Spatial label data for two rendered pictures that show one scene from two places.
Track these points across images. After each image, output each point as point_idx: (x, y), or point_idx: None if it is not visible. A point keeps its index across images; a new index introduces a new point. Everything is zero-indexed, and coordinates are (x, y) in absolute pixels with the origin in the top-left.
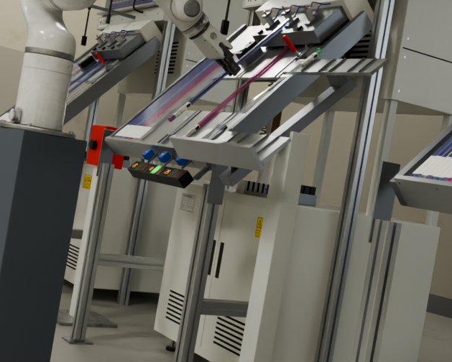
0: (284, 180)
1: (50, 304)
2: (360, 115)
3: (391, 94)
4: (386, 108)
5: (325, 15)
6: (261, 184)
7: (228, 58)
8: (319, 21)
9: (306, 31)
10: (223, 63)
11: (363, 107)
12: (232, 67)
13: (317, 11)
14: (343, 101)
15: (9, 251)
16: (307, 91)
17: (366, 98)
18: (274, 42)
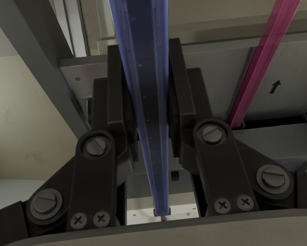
0: None
1: None
2: (68, 1)
3: (99, 47)
4: (106, 25)
5: (139, 190)
6: None
7: (19, 216)
8: (130, 184)
9: (140, 171)
10: (181, 143)
11: (63, 17)
12: (92, 111)
13: (184, 190)
14: (237, 22)
15: None
16: (305, 28)
17: (64, 34)
18: (280, 136)
